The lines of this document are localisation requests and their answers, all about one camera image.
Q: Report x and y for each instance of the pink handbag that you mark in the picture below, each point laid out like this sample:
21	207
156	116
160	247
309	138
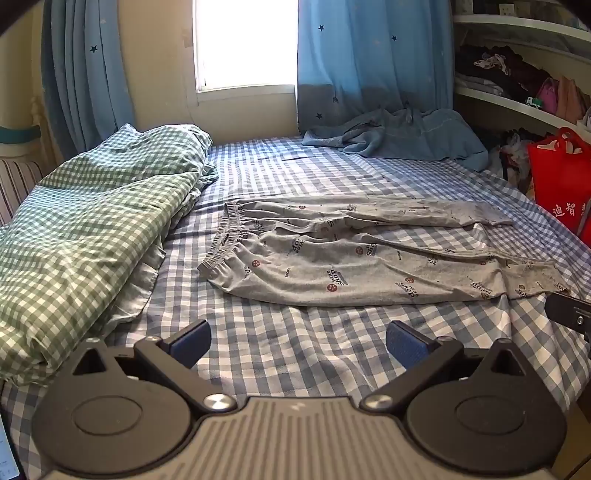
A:
548	94

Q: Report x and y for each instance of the bright window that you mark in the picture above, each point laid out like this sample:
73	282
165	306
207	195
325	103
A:
244	41

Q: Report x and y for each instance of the blue checked bed sheet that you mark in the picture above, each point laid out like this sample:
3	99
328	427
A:
295	332

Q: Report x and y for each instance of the blue crumpled blanket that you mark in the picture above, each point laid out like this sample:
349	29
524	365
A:
406	138

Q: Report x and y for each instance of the white wall shelf unit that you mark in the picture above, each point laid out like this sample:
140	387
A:
508	44

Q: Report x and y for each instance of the blue star curtain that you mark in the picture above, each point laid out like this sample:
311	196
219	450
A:
369	55
78	69

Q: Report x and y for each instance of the small white toy truck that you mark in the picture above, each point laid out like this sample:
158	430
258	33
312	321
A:
534	102

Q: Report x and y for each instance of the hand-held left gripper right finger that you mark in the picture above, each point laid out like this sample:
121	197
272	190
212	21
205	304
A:
406	344

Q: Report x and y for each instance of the dark clothes pile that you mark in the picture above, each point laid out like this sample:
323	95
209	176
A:
489	69

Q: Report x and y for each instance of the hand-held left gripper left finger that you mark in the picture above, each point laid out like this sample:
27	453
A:
191	342

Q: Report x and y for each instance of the mixed clothes heap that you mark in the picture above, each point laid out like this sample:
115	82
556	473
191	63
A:
512	152

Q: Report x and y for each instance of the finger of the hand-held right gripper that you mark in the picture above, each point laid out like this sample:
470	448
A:
565	310

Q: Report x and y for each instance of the grey printed pants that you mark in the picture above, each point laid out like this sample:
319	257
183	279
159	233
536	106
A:
323	258

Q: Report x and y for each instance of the striped pillow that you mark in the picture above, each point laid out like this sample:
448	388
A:
16	184

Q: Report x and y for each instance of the tan handbag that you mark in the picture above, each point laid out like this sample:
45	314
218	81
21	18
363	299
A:
571	99

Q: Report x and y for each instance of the red shopping bag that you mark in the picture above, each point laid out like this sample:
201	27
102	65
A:
558	184

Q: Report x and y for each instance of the phone with lit screen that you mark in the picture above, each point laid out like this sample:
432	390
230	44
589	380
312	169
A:
5	447

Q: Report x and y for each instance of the green checked quilt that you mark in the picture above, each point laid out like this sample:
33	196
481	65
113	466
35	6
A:
92	221

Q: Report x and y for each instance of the teal headboard frame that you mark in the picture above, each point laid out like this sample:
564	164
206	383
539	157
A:
18	134

